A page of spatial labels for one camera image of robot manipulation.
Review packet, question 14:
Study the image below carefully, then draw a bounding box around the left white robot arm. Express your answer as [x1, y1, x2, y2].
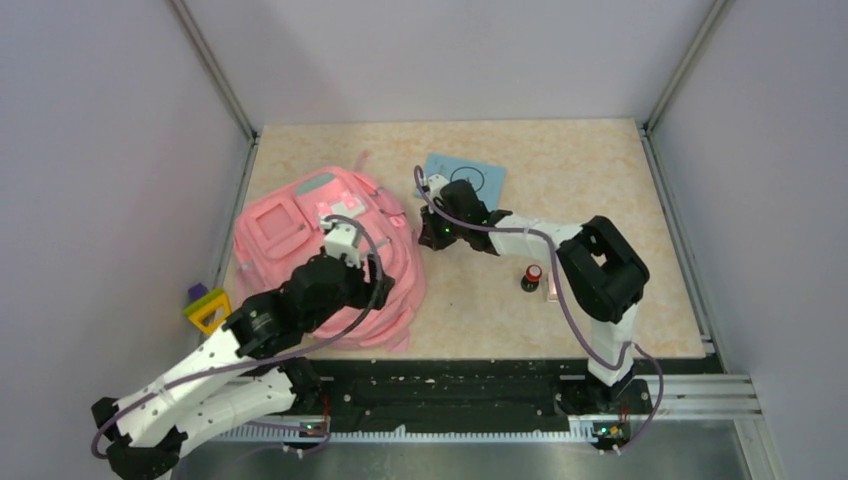
[92, 253, 394, 479]

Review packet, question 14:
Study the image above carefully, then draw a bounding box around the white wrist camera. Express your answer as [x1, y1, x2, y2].
[319, 217, 367, 268]
[420, 174, 449, 211]

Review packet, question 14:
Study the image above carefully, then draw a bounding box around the pink eraser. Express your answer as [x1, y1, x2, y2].
[544, 277, 558, 302]

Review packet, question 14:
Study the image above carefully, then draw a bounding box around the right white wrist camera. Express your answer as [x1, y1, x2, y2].
[420, 174, 449, 211]

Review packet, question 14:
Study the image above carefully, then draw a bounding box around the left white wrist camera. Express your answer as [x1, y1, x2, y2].
[319, 217, 367, 268]

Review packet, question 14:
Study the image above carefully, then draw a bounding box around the pink student backpack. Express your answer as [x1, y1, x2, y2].
[228, 167, 426, 352]

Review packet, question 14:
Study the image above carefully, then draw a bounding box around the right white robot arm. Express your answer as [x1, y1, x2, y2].
[414, 168, 650, 412]

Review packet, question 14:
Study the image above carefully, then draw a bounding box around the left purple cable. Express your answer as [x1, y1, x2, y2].
[90, 213, 387, 460]

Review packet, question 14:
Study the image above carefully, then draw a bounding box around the purple block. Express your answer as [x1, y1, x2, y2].
[187, 283, 209, 303]

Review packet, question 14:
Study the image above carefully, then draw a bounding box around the yellow triangle ruler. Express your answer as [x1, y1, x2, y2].
[182, 288, 233, 336]

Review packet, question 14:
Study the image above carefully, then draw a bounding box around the light blue book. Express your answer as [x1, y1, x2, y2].
[423, 153, 507, 210]

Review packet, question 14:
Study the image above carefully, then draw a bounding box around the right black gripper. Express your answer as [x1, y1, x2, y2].
[420, 199, 468, 252]

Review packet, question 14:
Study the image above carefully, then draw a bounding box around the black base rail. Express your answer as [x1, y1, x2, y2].
[231, 357, 723, 435]

